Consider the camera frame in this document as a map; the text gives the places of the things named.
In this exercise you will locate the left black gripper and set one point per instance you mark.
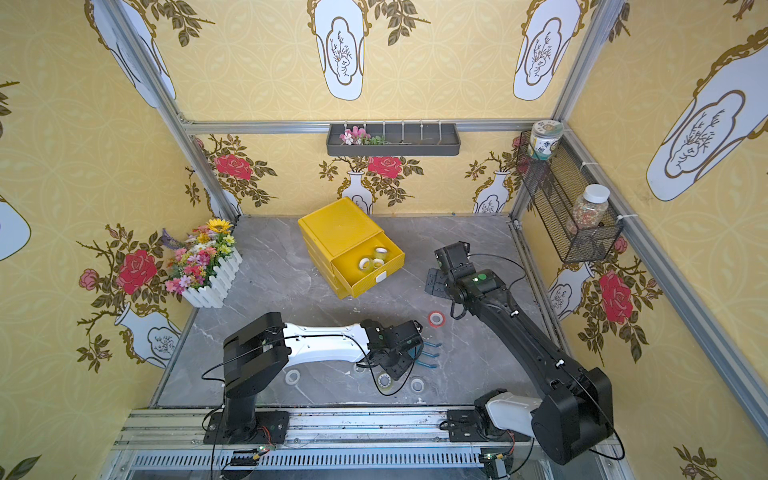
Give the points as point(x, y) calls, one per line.
point(410, 347)

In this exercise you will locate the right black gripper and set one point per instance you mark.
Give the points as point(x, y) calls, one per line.
point(437, 282)

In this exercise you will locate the yellow three-drawer cabinet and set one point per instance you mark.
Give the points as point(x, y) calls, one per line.
point(337, 236)

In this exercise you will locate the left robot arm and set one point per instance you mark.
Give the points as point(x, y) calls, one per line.
point(255, 355)

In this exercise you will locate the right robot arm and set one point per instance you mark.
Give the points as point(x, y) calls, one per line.
point(573, 411)

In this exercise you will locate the clear tape roll right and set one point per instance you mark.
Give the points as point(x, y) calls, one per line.
point(417, 385)

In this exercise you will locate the clear tape roll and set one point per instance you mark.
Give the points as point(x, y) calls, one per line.
point(292, 377)
point(417, 385)

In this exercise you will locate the red tape roll right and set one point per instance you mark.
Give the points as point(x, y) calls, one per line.
point(436, 319)

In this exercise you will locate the clear tape roll left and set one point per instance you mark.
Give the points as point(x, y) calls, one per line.
point(292, 377)

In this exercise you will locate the jar with white lid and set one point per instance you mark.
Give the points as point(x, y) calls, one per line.
point(589, 209)

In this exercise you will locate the jar with green label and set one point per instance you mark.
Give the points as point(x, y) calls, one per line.
point(544, 139)

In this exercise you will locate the pink flowers in tray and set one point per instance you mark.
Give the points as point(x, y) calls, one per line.
point(359, 136)

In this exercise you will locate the flowers in white fence planter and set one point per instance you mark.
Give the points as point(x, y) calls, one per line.
point(203, 267)

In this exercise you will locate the blue rake with yellow handle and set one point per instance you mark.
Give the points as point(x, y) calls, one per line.
point(426, 354)

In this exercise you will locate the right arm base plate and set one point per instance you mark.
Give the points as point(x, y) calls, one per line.
point(466, 425)

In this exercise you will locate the black wire wall basket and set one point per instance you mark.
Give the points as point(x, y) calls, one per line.
point(551, 188)

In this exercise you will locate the grey wall shelf tray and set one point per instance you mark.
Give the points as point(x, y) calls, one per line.
point(403, 138)

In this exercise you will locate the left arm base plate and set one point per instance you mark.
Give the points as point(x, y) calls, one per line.
point(267, 427)

